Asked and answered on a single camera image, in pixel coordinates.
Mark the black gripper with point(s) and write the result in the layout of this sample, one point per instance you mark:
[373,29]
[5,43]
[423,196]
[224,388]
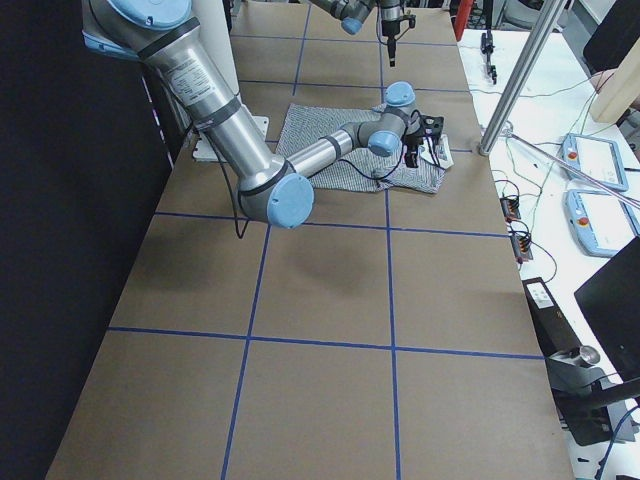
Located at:
[389,26]
[413,141]

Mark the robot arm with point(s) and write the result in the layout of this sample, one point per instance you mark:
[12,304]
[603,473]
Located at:
[187,44]
[353,14]

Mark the metal rod with hook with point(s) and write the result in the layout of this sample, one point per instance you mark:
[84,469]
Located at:
[507,132]

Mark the small electronics board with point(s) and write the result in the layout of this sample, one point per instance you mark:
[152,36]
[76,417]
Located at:
[521,245]
[510,208]

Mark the upper blue teach pendant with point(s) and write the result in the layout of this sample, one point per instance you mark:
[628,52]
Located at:
[597,157]

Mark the blue teach pendant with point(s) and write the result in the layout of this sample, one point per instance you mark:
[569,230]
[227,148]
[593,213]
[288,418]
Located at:
[601,224]
[597,157]

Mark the lower blue teach pendant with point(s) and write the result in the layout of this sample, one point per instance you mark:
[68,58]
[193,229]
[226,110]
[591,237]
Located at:
[601,224]

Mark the black box with label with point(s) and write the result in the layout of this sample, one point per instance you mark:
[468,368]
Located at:
[553,331]

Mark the black monitor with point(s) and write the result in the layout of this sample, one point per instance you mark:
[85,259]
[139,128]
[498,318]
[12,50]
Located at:
[609,302]

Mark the metal cup on stand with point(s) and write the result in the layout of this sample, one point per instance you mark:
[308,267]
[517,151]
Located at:
[574,371]

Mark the black camera tripod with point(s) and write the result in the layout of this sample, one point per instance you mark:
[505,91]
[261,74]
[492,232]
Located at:
[487,44]

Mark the aluminium frame post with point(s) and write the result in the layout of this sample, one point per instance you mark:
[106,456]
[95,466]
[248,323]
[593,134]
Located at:
[536,40]

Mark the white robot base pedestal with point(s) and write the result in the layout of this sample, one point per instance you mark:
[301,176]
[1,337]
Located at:
[238,138]

